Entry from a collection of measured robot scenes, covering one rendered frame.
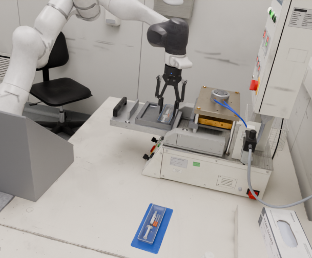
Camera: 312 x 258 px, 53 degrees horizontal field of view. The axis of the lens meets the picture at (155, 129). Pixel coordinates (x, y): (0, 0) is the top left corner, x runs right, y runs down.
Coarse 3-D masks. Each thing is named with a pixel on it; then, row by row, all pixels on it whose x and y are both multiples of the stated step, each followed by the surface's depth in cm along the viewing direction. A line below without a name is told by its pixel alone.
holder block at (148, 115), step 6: (150, 102) 154; (144, 108) 148; (150, 108) 152; (156, 108) 149; (162, 108) 149; (138, 114) 141; (144, 114) 145; (150, 114) 146; (156, 114) 143; (138, 120) 138; (144, 120) 137; (150, 120) 137; (156, 120) 138; (174, 120) 142; (156, 126) 137; (162, 126) 136; (168, 126) 136
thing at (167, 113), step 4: (168, 104) 151; (164, 108) 148; (168, 108) 148; (172, 108) 148; (164, 112) 144; (168, 112) 144; (172, 112) 144; (160, 116) 140; (164, 116) 140; (168, 116) 140; (160, 120) 136; (164, 120) 137; (168, 120) 137
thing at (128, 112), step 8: (128, 104) 155; (136, 104) 150; (120, 112) 147; (128, 112) 140; (136, 112) 149; (112, 120) 140; (120, 120) 140; (128, 120) 141; (176, 120) 145; (128, 128) 140; (136, 128) 139; (144, 128) 138; (152, 128) 137; (160, 128) 137
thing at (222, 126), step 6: (198, 120) 131; (204, 120) 130; (210, 120) 129; (216, 120) 129; (222, 120) 130; (228, 120) 130; (204, 126) 131; (210, 126) 131; (216, 126) 130; (222, 126) 128; (228, 126) 129
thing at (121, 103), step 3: (123, 99) 150; (126, 99) 152; (120, 102) 147; (123, 102) 149; (126, 102) 154; (117, 105) 144; (120, 105) 145; (114, 108) 141; (117, 108) 142; (120, 108) 146; (114, 111) 141; (117, 111) 142; (114, 114) 142
